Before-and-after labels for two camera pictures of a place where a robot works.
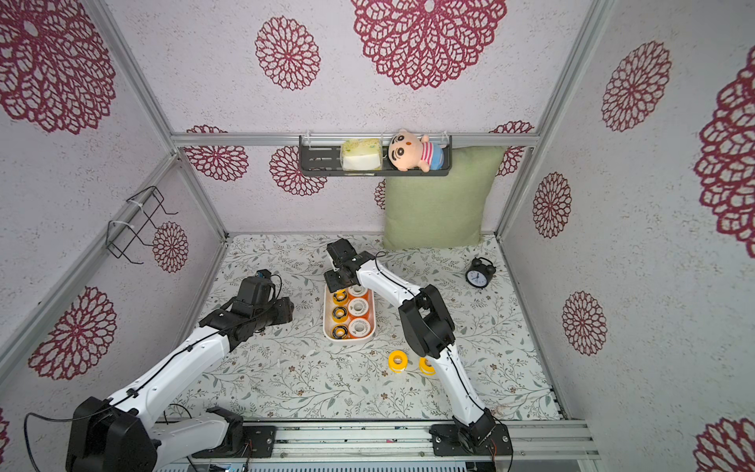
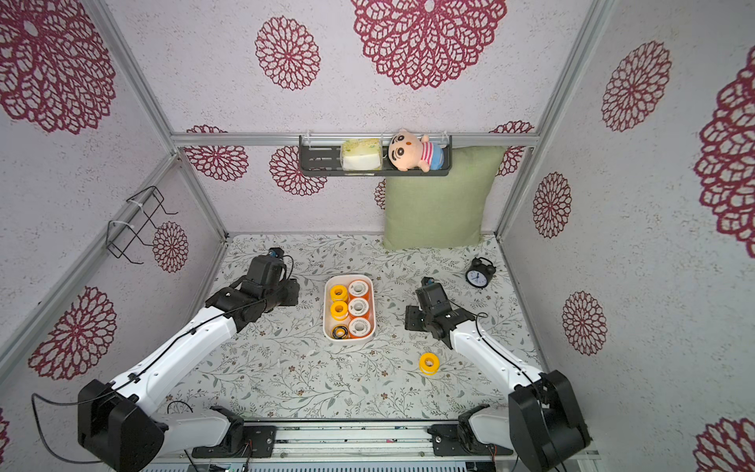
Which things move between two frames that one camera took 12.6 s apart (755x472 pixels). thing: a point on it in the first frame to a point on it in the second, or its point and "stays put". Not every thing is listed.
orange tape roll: x=358 y=291 stays put
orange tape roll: x=359 y=327 stays put
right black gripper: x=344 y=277 to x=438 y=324
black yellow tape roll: x=340 y=331 stays put
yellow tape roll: x=426 y=369 stays put
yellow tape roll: x=397 y=361 to x=339 y=310
